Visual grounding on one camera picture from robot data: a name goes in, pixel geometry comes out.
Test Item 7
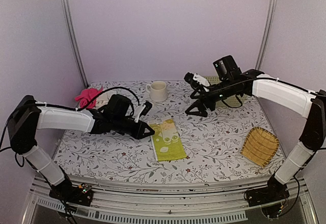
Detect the cream green patterned towel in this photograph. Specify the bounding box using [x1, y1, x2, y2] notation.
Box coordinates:
[149, 117, 186, 162]

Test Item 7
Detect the aluminium frame post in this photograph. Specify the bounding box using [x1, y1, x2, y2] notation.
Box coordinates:
[255, 0, 277, 70]
[61, 0, 89, 88]

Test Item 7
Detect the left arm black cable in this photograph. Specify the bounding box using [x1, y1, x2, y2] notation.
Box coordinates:
[0, 86, 140, 153]

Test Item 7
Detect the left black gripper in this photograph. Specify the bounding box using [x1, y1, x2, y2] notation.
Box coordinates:
[113, 116, 156, 141]

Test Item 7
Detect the cream ceramic mug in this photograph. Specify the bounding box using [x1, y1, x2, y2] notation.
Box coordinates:
[145, 81, 168, 102]

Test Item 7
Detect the green plastic basket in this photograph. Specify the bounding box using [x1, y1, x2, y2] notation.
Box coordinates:
[204, 76, 248, 108]

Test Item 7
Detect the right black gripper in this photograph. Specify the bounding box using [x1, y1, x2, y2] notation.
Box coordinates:
[186, 77, 236, 117]

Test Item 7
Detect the yellow bamboo tray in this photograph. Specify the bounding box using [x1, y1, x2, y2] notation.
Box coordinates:
[240, 127, 280, 168]

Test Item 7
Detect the right aluminium frame post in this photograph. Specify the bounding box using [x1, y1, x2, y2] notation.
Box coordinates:
[255, 0, 277, 70]

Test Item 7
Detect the left aluminium frame post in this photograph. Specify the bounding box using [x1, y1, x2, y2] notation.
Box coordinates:
[61, 0, 89, 88]

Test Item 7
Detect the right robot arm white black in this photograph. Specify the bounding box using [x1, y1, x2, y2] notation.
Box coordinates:
[184, 55, 325, 206]

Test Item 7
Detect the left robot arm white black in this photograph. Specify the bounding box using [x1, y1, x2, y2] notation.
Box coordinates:
[7, 94, 155, 206]

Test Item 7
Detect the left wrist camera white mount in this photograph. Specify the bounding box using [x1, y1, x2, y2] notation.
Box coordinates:
[133, 101, 152, 123]

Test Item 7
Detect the white cream small towel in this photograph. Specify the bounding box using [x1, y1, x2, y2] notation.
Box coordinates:
[95, 92, 112, 108]

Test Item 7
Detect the pink rolled towel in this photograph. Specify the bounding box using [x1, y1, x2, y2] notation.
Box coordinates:
[74, 88, 103, 108]

